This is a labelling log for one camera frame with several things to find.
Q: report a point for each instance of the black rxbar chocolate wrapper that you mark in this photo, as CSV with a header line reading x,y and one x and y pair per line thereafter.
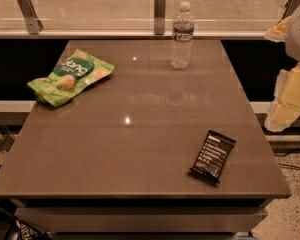
x,y
213,155

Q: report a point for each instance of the dark snack bag under table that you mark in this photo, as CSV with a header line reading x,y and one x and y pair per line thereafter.
x,y
19,230

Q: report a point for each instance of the clear plastic water bottle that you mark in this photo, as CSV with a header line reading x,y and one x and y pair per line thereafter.
x,y
182,36

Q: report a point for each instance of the metal railing bracket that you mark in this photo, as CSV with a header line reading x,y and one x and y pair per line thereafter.
x,y
32,21
159,16
290,7

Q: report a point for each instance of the middle metal railing bracket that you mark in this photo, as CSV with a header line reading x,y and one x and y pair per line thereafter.
x,y
159,16

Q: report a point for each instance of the green rice chip bag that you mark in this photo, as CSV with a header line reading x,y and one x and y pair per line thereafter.
x,y
70,78

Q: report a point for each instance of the left metal railing bracket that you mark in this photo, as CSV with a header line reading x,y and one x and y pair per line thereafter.
x,y
32,21

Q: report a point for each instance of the right metal railing bracket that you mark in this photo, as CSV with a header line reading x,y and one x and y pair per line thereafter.
x,y
290,7

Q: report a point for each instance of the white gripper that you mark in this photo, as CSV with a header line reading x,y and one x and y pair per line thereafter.
x,y
299,37

